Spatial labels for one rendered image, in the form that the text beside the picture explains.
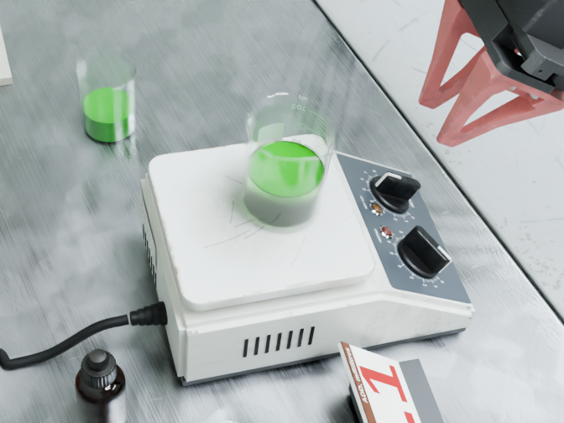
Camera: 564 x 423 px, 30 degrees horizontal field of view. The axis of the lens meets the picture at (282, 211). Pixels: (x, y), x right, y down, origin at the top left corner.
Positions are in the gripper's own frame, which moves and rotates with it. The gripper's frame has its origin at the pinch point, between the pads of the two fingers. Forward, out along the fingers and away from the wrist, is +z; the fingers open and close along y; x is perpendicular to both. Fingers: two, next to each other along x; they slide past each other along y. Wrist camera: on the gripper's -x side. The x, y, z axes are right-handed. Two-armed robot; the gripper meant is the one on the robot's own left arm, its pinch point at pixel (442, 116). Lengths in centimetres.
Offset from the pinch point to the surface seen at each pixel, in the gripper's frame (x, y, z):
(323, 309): -6.4, 9.9, 9.4
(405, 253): -0.2, 6.3, 6.7
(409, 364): 2.1, 11.3, 11.6
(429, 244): 0.7, 6.3, 5.4
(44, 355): -17.9, 6.3, 22.7
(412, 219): 2.5, 2.3, 7.2
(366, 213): -2.0, 3.0, 7.2
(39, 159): -16.1, -11.3, 22.9
